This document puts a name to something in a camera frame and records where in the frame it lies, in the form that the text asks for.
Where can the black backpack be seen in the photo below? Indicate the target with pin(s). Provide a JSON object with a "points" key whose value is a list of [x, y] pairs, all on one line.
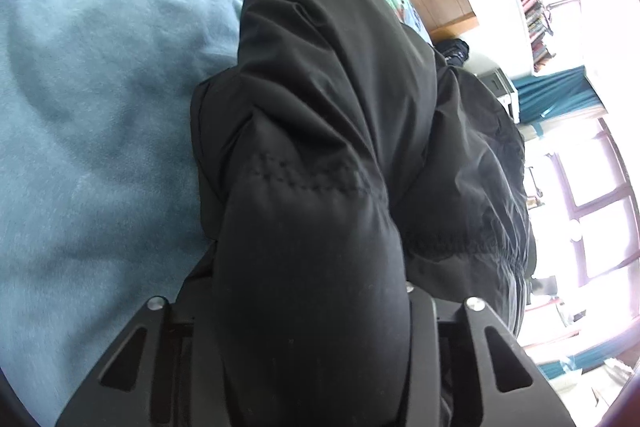
{"points": [[455, 52]]}

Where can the teal curtain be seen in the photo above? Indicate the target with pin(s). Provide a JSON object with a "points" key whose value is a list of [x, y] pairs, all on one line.
{"points": [[555, 92]]}

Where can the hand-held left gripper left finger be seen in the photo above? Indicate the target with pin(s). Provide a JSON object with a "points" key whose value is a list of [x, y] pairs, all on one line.
{"points": [[200, 307]]}

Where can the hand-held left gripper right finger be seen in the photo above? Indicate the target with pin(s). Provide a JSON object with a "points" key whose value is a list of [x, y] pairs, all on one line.
{"points": [[425, 322]]}

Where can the blue dinosaur print bedsheet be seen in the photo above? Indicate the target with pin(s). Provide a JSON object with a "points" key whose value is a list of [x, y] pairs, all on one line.
{"points": [[100, 107]]}

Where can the white printer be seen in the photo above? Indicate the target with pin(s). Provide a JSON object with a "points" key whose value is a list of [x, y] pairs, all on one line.
{"points": [[500, 84]]}

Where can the wooden window frame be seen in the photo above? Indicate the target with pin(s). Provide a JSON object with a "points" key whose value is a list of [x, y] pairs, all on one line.
{"points": [[605, 201]]}

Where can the black puffer jacket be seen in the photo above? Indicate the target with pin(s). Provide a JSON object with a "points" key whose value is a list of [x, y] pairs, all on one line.
{"points": [[325, 132]]}

